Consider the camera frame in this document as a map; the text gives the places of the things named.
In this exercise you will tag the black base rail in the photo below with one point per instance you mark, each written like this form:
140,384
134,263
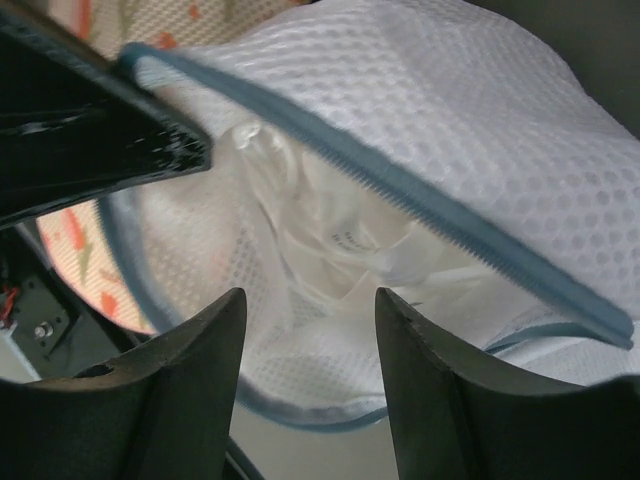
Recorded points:
47,330

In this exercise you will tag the white bra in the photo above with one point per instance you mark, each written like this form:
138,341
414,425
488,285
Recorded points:
341,241

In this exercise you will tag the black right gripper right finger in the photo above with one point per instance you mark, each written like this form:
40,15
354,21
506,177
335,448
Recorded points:
456,412

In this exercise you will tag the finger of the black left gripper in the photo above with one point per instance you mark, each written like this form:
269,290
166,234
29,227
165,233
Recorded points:
74,126

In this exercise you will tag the floral mesh laundry bag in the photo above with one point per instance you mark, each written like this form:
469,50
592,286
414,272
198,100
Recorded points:
73,237

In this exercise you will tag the white mesh laundry bag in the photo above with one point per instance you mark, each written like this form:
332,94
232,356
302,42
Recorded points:
453,114

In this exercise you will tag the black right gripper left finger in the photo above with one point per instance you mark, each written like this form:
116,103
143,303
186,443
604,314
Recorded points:
159,411

